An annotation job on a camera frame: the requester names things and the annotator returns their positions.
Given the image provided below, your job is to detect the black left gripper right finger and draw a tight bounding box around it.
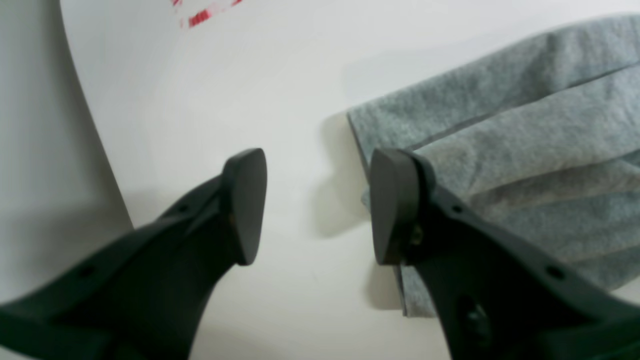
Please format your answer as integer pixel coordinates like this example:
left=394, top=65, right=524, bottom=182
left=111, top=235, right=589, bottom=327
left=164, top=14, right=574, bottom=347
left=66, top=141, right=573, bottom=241
left=369, top=148, right=640, bottom=360

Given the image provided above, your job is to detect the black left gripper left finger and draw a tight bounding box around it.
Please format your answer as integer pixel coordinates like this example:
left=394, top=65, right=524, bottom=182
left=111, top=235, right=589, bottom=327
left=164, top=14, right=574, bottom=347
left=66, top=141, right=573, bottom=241
left=1, top=148, right=268, bottom=360

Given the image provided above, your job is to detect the grey t-shirt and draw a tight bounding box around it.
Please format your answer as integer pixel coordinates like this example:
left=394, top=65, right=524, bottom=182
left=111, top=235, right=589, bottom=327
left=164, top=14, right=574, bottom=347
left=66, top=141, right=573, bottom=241
left=347, top=14, right=640, bottom=291

